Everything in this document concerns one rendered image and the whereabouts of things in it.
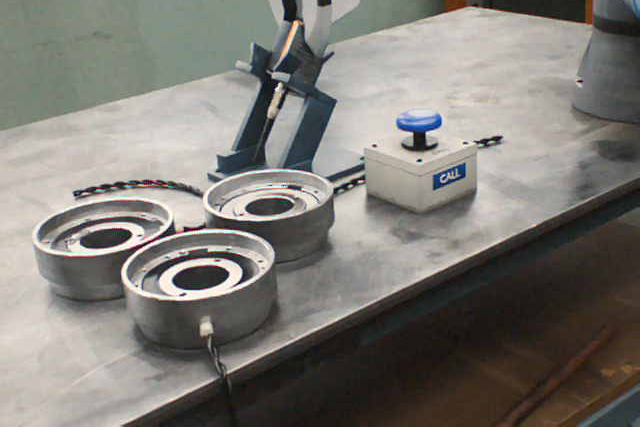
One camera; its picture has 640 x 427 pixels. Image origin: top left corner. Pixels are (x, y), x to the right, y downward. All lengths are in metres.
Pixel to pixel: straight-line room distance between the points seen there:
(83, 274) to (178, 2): 1.90
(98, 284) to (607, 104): 0.56
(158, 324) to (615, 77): 0.57
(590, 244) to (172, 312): 0.81
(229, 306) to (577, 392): 0.50
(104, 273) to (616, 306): 0.68
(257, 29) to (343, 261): 2.02
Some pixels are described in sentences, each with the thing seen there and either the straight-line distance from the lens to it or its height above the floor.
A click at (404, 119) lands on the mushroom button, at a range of 0.83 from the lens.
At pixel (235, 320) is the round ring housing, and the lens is 0.65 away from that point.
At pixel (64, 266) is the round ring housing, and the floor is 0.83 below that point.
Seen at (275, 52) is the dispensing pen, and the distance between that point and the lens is 0.90.
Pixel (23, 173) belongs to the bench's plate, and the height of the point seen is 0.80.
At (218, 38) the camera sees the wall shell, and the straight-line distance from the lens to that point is 2.66.
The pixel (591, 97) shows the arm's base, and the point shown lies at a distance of 1.06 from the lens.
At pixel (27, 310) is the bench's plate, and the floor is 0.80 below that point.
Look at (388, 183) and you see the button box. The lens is 0.84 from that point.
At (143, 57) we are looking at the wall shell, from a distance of 2.55.
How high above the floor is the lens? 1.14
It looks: 22 degrees down
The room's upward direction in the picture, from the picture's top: 4 degrees counter-clockwise
